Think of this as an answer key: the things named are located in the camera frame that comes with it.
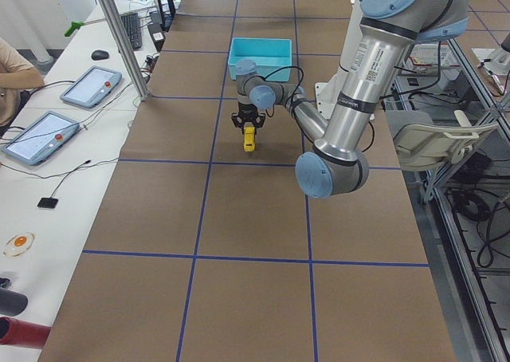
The small black square pad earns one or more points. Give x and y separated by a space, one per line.
47 203

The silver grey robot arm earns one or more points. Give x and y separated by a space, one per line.
255 94
388 29

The yellow beetle toy car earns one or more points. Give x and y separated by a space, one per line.
249 138

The light blue plastic bin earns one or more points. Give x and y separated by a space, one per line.
269 54

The black computer mouse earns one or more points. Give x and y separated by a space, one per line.
99 55

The aluminium frame post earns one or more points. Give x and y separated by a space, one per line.
119 34

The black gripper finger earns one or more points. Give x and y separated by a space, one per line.
238 121
259 120

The black keyboard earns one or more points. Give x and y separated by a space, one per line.
131 23

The seated person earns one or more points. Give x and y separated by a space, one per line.
17 75

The beige plastic chair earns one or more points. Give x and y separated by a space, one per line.
422 145

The red cylinder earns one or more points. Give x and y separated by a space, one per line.
15 332

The blue teach pendant near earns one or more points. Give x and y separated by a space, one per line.
42 138

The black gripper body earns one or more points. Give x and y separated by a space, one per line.
246 110

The blue teach pendant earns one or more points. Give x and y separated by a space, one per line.
92 87
42 138

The blue teach pendant far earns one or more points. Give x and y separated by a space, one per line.
92 87

